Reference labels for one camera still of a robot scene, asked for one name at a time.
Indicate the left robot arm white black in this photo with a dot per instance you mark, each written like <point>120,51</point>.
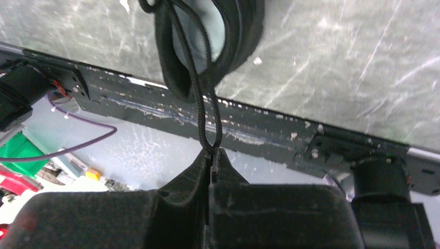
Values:
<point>23,83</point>

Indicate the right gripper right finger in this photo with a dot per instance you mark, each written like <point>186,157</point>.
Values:
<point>244,215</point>

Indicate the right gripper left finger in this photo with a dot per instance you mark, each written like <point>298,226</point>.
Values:
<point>172,216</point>

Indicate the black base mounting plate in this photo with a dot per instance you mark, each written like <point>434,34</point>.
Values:
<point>240,123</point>

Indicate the black sneaker shoe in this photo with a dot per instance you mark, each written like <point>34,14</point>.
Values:
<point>221,36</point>

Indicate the green bin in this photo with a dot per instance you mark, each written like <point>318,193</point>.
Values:
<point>20,147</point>

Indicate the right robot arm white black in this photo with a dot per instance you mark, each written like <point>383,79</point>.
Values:
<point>382,207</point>

